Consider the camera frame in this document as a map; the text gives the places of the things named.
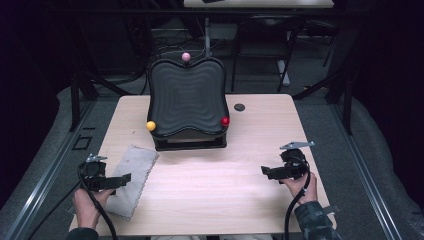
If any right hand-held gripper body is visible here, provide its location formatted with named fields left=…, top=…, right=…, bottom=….
left=279, top=141, right=316, bottom=181

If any grey cleaning cloth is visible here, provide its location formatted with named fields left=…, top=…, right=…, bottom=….
left=105, top=145, right=160, bottom=222

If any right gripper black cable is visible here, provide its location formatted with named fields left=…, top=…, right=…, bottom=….
left=284, top=171, right=312, bottom=240

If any white desk leg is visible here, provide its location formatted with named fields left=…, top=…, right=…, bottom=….
left=202, top=17, right=214, bottom=61

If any person's right hand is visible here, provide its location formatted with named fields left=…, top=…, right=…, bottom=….
left=279, top=171, right=318, bottom=206

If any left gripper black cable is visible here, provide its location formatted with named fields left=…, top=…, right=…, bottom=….
left=77, top=163, right=118, bottom=240

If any floor cable bundle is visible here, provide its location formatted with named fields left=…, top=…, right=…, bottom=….
left=146, top=31, right=208, bottom=66

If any black frame stand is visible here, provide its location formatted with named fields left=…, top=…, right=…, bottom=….
left=68, top=71, right=133, bottom=133
left=292, top=68, right=355, bottom=136

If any black floor cable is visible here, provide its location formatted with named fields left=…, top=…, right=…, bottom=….
left=28, top=183, right=81, bottom=240

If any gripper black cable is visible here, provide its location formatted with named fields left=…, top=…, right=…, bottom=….
left=284, top=171, right=312, bottom=240
left=77, top=163, right=118, bottom=240

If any person's left hand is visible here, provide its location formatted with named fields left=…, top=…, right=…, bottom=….
left=73, top=188, right=114, bottom=230

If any white desk foot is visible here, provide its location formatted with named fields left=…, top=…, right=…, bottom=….
left=277, top=59, right=292, bottom=87

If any metal floor rail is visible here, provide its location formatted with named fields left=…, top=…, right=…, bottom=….
left=3, top=99, right=98, bottom=240
left=328, top=99, right=403, bottom=240

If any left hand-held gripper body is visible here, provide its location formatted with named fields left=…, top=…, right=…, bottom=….
left=77, top=153, right=108, bottom=192

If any black crossbar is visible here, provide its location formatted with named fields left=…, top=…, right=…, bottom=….
left=66, top=9, right=368, bottom=17

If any black chair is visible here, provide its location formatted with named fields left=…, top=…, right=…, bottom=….
left=230, top=14, right=303, bottom=94

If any black wavy tray shaker machine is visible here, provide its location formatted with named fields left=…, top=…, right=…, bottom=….
left=146, top=57, right=231, bottom=152

